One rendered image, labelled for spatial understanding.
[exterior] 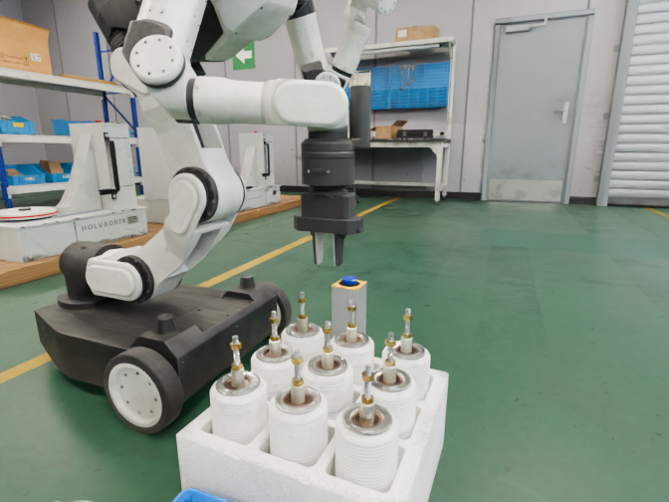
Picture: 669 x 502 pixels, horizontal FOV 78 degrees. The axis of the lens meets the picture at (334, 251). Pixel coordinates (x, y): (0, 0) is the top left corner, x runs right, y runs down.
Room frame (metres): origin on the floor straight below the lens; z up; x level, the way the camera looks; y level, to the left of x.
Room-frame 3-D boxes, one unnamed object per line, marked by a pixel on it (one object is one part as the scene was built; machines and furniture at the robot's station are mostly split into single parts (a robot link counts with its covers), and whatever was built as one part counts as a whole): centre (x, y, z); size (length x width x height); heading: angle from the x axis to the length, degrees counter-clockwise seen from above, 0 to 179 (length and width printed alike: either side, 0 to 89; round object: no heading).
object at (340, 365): (0.69, 0.01, 0.25); 0.08 x 0.08 x 0.01
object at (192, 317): (1.19, 0.57, 0.19); 0.64 x 0.52 x 0.33; 68
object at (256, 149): (3.86, 1.12, 0.45); 1.51 x 0.57 x 0.74; 158
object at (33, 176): (4.68, 3.59, 0.36); 0.50 x 0.38 x 0.21; 69
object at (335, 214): (0.70, 0.01, 0.57); 0.13 x 0.10 x 0.12; 68
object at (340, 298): (0.99, -0.04, 0.16); 0.07 x 0.07 x 0.31; 66
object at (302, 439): (0.59, 0.06, 0.16); 0.10 x 0.10 x 0.18
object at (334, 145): (0.70, 0.00, 0.69); 0.11 x 0.11 x 0.11; 89
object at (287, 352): (0.74, 0.12, 0.25); 0.08 x 0.08 x 0.01
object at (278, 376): (0.74, 0.12, 0.16); 0.10 x 0.10 x 0.18
